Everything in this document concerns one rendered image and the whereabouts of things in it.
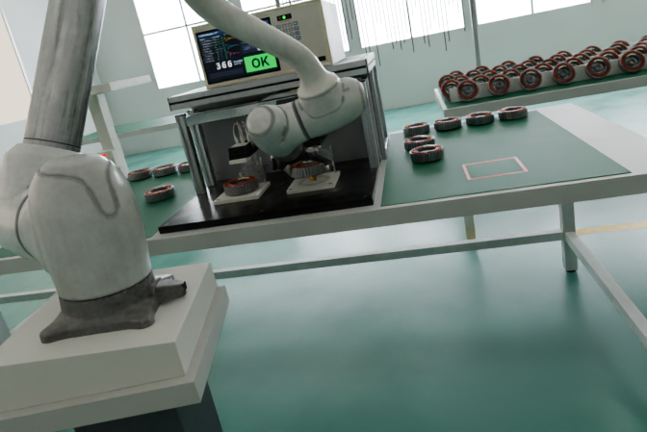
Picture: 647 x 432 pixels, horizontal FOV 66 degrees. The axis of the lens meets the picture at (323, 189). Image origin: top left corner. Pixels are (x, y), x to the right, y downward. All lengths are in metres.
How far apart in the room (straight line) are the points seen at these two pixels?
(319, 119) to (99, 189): 0.54
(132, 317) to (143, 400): 0.13
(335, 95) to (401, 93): 6.81
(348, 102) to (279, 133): 0.17
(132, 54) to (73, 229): 8.23
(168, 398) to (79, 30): 0.69
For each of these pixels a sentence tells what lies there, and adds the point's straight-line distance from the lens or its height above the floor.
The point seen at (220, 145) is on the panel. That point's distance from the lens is 1.92.
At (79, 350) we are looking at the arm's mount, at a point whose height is 0.82.
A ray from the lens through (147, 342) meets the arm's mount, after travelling 0.84.
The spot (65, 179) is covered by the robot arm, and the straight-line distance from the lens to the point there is 0.86.
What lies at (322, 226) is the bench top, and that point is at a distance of 1.36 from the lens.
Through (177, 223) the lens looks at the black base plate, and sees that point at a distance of 1.54.
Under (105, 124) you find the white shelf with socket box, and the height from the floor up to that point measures 1.02.
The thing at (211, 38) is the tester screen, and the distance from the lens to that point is 1.75.
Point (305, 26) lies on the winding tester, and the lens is 1.66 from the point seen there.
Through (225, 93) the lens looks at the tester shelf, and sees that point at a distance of 1.72.
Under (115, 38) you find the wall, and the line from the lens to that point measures 9.17.
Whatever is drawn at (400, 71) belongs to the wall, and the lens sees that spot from 7.93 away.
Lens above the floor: 1.19
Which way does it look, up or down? 16 degrees down
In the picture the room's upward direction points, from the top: 12 degrees counter-clockwise
